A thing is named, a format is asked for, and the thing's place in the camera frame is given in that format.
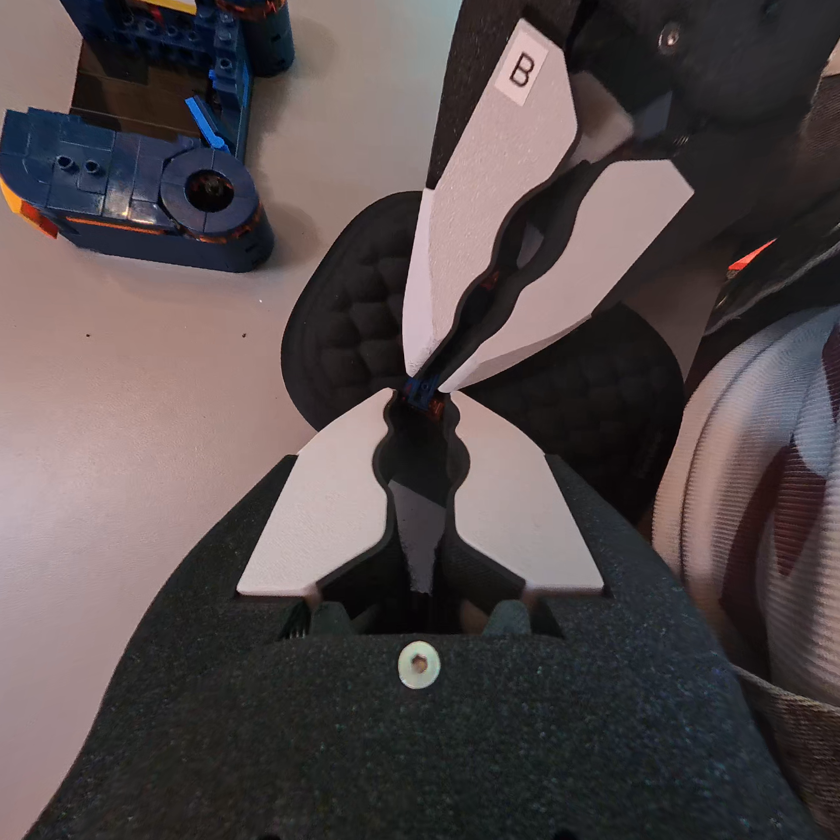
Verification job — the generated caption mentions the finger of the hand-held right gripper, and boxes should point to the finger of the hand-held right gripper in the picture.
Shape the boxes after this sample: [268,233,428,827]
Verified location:
[438,159,695,393]
[402,18,580,375]

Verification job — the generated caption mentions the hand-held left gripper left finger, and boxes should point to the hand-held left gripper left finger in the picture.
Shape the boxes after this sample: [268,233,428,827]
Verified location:
[236,387,398,598]

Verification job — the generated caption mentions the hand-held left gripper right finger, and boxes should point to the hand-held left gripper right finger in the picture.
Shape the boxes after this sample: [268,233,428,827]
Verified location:
[448,392,605,598]

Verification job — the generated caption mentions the blue brick bar orange ends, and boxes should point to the blue brick bar orange ends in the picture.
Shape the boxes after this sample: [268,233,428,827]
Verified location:
[402,266,506,421]

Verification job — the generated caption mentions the blue brick-built game console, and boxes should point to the blue brick-built game console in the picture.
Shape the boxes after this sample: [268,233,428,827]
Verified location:
[0,0,296,274]

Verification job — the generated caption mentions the large black cushioned pad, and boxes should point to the large black cushioned pad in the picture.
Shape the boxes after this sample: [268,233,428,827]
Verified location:
[281,190,686,526]

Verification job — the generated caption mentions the white blue-printed shirt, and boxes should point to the white blue-printed shirt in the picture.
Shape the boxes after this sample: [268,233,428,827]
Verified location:
[653,305,840,710]

